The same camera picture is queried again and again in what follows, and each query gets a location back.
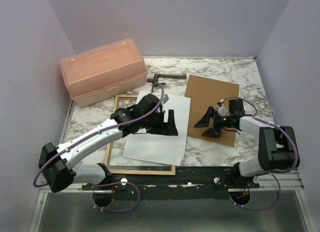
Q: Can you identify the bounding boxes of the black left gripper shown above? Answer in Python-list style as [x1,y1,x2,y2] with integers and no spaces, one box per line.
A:
[142,110,179,136]

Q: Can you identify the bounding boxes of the light wooden picture frame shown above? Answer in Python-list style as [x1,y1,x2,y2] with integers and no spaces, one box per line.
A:
[106,93,177,176]

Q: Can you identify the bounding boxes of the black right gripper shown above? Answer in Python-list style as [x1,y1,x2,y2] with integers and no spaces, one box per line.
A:
[194,107,232,138]

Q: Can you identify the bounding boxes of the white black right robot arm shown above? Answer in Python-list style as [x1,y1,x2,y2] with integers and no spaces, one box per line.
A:
[194,97,300,188]

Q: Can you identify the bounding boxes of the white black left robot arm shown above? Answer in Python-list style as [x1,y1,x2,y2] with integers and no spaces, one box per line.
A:
[38,94,179,193]

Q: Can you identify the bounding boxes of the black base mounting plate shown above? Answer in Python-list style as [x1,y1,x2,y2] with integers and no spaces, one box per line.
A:
[51,164,261,202]

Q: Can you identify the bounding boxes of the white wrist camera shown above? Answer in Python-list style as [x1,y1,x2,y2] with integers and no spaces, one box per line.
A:
[216,99,228,116]
[161,95,169,104]

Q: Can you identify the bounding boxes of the aluminium extrusion rail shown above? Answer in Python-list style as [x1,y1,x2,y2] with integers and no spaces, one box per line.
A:
[258,171,304,190]

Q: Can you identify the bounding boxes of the brown fibreboard backing board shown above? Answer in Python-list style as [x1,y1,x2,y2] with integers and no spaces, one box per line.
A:
[185,75,240,147]

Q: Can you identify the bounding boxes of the red sunset photo board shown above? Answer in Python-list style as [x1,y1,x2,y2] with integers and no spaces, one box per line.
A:
[122,94,191,166]

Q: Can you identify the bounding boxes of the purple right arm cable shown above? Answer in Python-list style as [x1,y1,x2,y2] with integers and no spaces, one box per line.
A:
[218,96,301,212]

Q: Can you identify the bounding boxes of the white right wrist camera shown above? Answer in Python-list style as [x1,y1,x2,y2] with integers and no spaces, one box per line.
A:
[216,99,228,116]

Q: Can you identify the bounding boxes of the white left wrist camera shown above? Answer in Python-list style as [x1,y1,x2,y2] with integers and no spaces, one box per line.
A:
[161,95,169,104]

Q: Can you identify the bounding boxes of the pink translucent plastic box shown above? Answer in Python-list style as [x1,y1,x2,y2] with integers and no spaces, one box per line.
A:
[59,38,148,107]

